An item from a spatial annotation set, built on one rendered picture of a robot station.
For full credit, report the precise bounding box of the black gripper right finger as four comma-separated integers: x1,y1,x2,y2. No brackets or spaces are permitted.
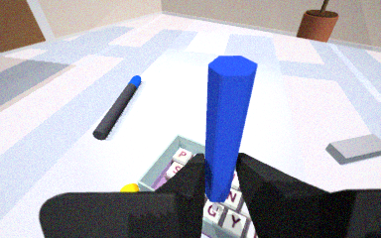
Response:
235,153,381,238

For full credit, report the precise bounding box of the yellow and white cylinder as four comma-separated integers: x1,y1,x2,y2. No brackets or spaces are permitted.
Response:
120,183,140,191

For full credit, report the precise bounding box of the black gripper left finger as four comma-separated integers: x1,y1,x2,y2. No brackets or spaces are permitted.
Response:
38,153,205,238

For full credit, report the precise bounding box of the grey keyboard with white letter keys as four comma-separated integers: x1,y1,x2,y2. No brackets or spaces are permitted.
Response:
136,134,258,238

